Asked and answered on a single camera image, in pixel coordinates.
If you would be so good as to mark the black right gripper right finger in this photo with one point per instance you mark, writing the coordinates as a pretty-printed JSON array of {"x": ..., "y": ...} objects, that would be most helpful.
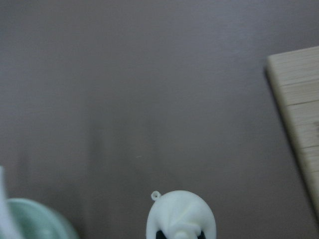
[{"x": 199, "y": 234}]

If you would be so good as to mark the white steamed bun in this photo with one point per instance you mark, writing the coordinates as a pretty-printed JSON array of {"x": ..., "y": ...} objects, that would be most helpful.
[{"x": 178, "y": 214}]

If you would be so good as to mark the mint green bowl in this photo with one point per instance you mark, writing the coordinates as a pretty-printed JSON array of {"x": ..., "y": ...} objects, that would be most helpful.
[{"x": 37, "y": 221}]

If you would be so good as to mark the wooden cutting board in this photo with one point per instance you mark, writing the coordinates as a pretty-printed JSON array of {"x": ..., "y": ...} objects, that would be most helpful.
[{"x": 293, "y": 78}]

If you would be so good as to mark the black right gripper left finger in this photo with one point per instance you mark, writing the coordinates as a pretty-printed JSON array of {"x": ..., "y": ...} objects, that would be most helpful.
[{"x": 160, "y": 235}]

